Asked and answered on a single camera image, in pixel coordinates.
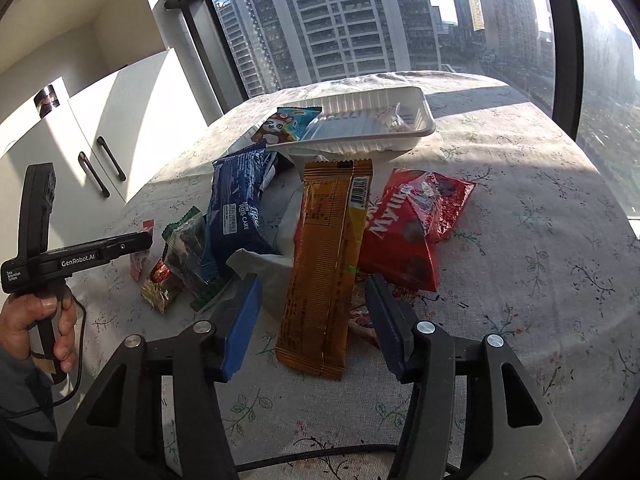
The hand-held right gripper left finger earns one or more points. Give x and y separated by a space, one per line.
243 330

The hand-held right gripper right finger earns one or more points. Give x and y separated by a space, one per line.
389 330

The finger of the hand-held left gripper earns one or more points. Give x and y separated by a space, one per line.
130 247

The pink white snack packet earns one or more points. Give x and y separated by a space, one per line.
141 260

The red white patterned packet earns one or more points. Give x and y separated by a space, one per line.
360 320

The gold striped candy packet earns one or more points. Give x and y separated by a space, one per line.
160 287

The clear green-edged snack packet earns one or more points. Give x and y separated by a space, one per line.
187 250

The red snack bag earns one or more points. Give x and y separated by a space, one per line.
405 240

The long orange snack packet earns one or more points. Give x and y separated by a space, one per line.
320 260

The blue cake packet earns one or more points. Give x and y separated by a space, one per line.
235 200

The light blue cartoon snack packet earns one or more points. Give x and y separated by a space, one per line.
285 125

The white plastic tray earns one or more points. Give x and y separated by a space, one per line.
360 110

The person's left forearm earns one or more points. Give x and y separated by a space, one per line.
20 390

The person's left hand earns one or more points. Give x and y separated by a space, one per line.
20 317

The white cabinet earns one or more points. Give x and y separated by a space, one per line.
140 110

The floral tablecloth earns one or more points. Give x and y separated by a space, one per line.
525 210

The grey high-rise building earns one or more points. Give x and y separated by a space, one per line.
340 20

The black window frame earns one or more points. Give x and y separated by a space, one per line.
562 35

